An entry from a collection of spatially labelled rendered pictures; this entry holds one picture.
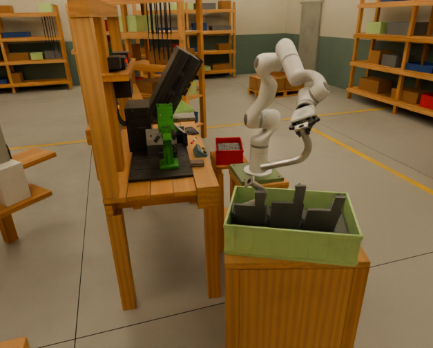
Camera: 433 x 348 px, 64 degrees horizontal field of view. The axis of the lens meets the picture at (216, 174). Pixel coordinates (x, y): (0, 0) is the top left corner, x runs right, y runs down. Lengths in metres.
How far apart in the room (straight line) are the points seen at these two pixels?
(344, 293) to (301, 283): 0.23
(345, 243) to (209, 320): 1.19
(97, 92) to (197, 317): 1.57
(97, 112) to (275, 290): 1.28
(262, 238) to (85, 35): 1.28
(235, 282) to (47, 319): 1.48
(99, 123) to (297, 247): 1.20
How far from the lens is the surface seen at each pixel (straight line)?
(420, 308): 2.89
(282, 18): 12.80
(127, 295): 2.56
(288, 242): 1.65
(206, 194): 2.12
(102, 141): 1.99
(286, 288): 1.80
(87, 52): 1.90
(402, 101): 7.65
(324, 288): 1.84
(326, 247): 1.67
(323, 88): 1.60
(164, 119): 2.59
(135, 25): 5.71
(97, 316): 2.67
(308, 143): 1.45
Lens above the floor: 1.85
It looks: 25 degrees down
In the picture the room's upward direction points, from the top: 1 degrees counter-clockwise
